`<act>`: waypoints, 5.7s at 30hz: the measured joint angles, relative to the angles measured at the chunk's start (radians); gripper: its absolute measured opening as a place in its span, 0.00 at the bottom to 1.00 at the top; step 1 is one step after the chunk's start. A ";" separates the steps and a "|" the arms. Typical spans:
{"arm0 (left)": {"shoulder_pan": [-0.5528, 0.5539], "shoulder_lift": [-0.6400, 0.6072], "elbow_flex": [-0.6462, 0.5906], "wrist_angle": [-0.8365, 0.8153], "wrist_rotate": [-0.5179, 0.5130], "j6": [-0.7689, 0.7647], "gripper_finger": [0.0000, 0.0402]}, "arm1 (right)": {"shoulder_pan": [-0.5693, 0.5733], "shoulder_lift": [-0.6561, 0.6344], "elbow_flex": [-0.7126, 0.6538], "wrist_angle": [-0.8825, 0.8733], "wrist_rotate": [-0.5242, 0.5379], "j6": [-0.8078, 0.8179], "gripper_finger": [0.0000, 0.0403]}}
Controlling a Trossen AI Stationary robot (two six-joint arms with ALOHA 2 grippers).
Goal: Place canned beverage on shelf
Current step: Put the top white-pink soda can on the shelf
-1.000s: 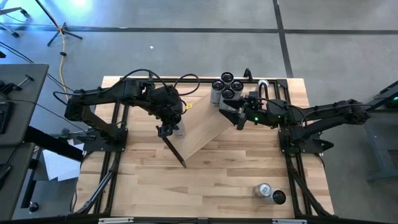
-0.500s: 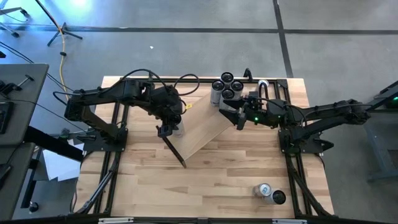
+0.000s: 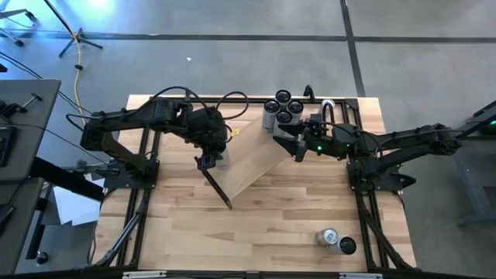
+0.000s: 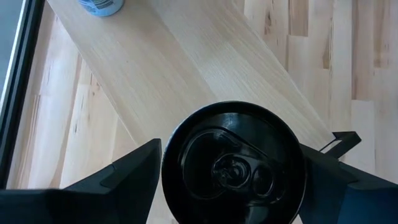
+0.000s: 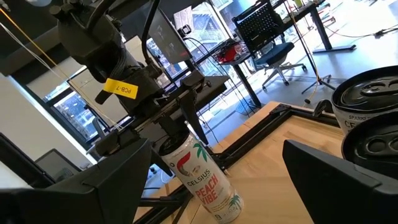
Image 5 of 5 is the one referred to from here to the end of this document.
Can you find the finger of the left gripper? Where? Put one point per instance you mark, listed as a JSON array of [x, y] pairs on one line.
[[159, 161], [191, 109]]

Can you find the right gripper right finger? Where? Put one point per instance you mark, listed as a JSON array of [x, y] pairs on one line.
[[342, 193]]

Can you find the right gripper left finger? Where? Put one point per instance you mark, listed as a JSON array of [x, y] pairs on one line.
[[77, 199]]

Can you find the Celsius Peach Vibe can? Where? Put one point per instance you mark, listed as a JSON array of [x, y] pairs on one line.
[[202, 183]]

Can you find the white can with blue band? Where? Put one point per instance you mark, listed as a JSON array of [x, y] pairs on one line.
[[367, 93], [376, 143]]

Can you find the yellow label tag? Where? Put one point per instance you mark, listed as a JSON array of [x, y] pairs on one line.
[[121, 88]]

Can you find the dark computer monitor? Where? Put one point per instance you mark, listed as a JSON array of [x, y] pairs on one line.
[[169, 37]]

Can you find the red object on desk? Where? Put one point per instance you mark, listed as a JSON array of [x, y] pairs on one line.
[[230, 54]]

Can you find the office swivel chair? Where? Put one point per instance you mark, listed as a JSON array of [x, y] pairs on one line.
[[275, 53]]

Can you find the black perforated panel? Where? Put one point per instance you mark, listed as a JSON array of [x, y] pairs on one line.
[[258, 25]]

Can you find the black desk leg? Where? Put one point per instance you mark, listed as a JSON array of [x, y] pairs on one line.
[[320, 28]]

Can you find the black rail hook bracket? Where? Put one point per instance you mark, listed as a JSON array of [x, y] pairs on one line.
[[317, 110]]

